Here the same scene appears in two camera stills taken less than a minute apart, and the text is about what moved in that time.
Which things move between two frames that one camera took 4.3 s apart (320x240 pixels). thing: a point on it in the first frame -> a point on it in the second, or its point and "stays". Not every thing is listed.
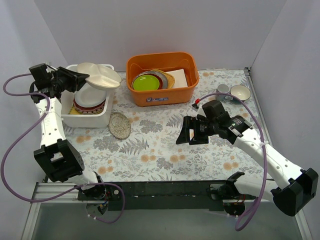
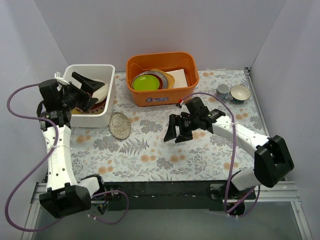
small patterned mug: [223, 88] stays
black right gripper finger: [184, 136] -> [173, 122]
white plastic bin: [91, 120] stays
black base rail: [163, 195] stays
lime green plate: [146, 82] stays
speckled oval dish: [119, 125] stays
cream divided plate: [100, 77] -> [101, 93]
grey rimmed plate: [163, 82] stays
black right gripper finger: [200, 140] -> [180, 138]
